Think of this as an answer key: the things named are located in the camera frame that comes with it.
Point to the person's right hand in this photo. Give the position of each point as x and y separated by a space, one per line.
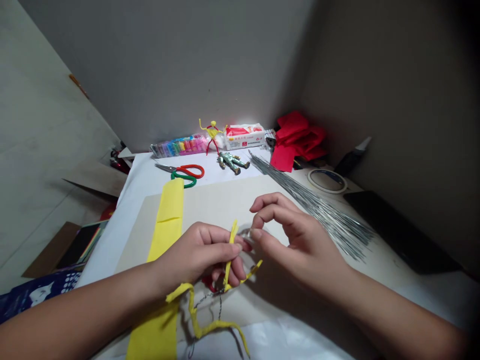
311 247

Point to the person's left hand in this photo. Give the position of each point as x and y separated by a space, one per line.
195 251

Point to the yellow crepe paper strip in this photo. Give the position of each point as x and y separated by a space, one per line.
170 204

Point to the grey cardboard mat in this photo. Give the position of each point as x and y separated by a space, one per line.
225 202

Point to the white tape roll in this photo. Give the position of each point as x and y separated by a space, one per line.
327 180

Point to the black flat tablet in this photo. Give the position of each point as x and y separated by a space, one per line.
399 232

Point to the black bottle with white nozzle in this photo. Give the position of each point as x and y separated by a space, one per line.
352 159

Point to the silver green toy figure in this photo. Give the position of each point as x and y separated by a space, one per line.
232 161

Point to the pack of colourful clay sticks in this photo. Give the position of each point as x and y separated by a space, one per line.
180 146

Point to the pile of red crepe paper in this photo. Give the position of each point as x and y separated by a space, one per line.
296 140

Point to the small black clip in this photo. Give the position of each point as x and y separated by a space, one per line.
270 142

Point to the white and red tissue packet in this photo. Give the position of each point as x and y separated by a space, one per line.
243 137

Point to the brown cardboard box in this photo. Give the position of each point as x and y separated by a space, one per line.
62 251

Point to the blue patterned fabric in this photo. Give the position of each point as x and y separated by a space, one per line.
37 290

